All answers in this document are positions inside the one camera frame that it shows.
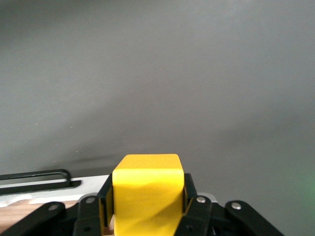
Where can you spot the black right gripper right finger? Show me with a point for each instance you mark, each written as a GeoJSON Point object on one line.
{"type": "Point", "coordinates": [201, 216]}

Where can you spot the yellow cube block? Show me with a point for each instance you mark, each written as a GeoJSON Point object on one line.
{"type": "Point", "coordinates": [147, 194]}

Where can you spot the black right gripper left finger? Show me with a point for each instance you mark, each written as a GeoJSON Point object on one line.
{"type": "Point", "coordinates": [83, 216]}

